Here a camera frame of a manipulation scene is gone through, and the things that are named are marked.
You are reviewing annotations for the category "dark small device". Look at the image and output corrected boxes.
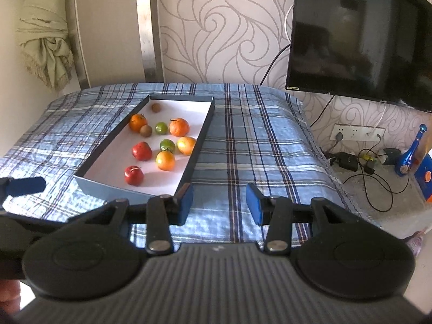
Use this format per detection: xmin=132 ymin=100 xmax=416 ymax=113
xmin=383 ymin=147 xmax=404 ymax=165

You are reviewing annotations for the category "thin black hanging cable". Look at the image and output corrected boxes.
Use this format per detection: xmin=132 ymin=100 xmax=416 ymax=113
xmin=310 ymin=94 xmax=335 ymax=128

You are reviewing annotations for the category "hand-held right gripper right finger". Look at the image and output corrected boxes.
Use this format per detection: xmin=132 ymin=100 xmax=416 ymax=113
xmin=245 ymin=182 xmax=372 ymax=255

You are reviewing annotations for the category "red apple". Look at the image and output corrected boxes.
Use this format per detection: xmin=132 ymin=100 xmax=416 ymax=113
xmin=124 ymin=165 xmax=144 ymax=186

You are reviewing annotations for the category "round orange mandarin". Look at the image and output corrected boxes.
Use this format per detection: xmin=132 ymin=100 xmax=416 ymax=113
xmin=156 ymin=150 xmax=176 ymax=171

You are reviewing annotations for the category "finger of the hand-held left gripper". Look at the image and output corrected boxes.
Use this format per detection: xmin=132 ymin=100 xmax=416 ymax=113
xmin=0 ymin=175 xmax=47 ymax=198

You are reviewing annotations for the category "pale purple plastic bottle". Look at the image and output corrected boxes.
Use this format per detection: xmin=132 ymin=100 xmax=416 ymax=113
xmin=405 ymin=229 xmax=426 ymax=260

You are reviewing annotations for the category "person's left hand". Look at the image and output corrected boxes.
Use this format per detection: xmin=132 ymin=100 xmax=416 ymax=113
xmin=0 ymin=280 xmax=21 ymax=316

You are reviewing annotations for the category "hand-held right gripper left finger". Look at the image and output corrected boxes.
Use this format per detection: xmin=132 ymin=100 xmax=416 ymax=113
xmin=64 ymin=182 xmax=195 ymax=255

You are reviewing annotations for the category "white wall outlet strip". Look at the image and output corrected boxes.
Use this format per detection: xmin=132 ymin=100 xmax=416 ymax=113
xmin=330 ymin=124 xmax=386 ymax=142

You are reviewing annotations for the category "blue plaid bedsheet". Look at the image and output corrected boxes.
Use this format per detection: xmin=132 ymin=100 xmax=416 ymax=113
xmin=0 ymin=82 xmax=382 ymax=247

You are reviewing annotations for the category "black router box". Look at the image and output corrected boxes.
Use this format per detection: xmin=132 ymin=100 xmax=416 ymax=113
xmin=338 ymin=152 xmax=360 ymax=172

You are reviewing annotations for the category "blue and orange carton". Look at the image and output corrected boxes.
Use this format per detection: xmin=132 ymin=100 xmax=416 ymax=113
xmin=414 ymin=152 xmax=432 ymax=205

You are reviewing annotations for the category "orange tangerine with stem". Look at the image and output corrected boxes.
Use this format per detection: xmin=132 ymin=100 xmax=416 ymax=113
xmin=169 ymin=117 xmax=190 ymax=137

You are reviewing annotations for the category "black television cable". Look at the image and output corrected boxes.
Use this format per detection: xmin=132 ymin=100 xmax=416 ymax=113
xmin=260 ymin=43 xmax=291 ymax=86

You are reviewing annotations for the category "white charging cable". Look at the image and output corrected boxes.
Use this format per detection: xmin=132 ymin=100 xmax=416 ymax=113
xmin=369 ymin=106 xmax=386 ymax=133

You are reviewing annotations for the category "tangled black power cable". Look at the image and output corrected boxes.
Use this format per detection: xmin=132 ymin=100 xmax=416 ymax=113
xmin=344 ymin=148 xmax=410 ymax=213

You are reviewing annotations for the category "silver metal pillar trim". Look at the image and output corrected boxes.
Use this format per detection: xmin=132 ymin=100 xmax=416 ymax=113
xmin=135 ymin=0 xmax=165 ymax=82

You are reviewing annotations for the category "black flat television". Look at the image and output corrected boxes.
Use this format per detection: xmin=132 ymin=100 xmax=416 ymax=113
xmin=285 ymin=0 xmax=432 ymax=113

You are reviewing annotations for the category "red-orange persimmon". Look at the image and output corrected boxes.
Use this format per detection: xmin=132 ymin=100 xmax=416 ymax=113
xmin=131 ymin=141 xmax=153 ymax=161

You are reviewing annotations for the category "white cardboard box dark rim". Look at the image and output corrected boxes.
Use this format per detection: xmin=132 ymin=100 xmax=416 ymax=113
xmin=73 ymin=94 xmax=215 ymax=198

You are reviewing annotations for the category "beige knotted curtain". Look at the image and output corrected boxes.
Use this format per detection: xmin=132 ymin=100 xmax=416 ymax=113
xmin=13 ymin=0 xmax=75 ymax=92

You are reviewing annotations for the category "blue glass bottle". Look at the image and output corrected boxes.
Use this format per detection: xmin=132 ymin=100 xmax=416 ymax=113
xmin=395 ymin=124 xmax=427 ymax=177

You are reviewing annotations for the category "yellow-orange citrus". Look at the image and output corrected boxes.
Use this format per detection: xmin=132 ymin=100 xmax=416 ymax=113
xmin=177 ymin=136 xmax=197 ymax=156

